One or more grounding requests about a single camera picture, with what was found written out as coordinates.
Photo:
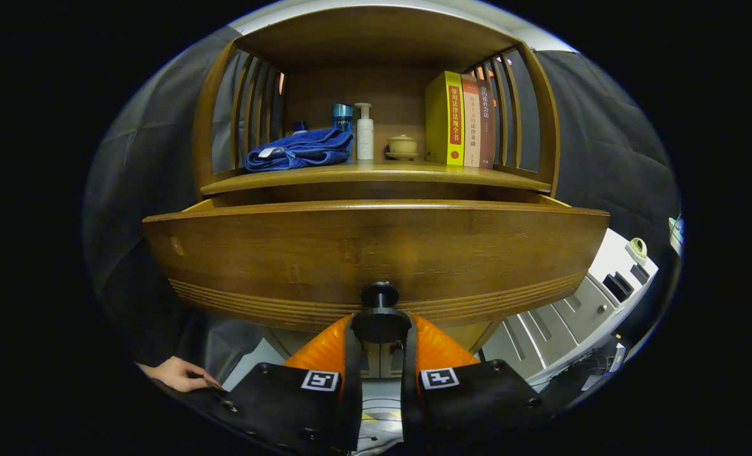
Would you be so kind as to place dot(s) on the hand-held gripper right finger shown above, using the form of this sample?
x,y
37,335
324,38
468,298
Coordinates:
x,y
408,399

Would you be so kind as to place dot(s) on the wooden countertop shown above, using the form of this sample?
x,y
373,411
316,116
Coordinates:
x,y
376,172

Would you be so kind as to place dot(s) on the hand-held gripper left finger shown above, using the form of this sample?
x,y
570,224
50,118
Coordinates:
x,y
352,392

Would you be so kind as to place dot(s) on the small white blue-capped bottle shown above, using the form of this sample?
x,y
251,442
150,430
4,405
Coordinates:
x,y
299,125

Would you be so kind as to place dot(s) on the white side cabinet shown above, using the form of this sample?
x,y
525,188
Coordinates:
x,y
604,266

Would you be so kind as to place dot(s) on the blue folded towel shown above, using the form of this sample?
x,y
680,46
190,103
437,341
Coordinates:
x,y
299,149

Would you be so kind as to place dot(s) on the beige lidded teacup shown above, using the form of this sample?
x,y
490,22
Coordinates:
x,y
402,145

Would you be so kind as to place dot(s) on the white pump bottle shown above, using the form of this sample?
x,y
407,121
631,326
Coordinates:
x,y
364,136

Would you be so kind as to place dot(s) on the black holder block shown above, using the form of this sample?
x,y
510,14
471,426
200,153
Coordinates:
x,y
640,273
618,287

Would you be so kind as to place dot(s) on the wooden cabinet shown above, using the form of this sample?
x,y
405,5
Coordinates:
x,y
376,38

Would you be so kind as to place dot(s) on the wooden drawer with black knob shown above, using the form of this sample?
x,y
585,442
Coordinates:
x,y
350,253

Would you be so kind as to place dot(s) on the yellow book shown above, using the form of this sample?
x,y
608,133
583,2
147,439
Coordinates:
x,y
442,120

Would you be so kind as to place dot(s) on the orange and beige book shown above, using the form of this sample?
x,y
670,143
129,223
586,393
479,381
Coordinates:
x,y
471,123

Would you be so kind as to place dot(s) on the teal blue bottle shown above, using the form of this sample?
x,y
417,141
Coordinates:
x,y
342,117

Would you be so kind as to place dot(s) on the brown book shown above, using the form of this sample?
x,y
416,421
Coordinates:
x,y
487,126

